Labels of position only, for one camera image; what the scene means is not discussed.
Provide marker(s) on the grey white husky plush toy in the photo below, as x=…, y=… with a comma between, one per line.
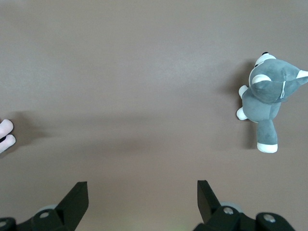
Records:
x=264, y=96

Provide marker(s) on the pale pink small plush toy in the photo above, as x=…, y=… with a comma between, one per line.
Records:
x=4, y=130

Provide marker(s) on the brown table cover mat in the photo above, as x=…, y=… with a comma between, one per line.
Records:
x=144, y=72

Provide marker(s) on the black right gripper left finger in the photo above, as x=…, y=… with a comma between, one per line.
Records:
x=72, y=207

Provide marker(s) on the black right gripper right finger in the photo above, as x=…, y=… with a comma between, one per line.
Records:
x=207, y=204

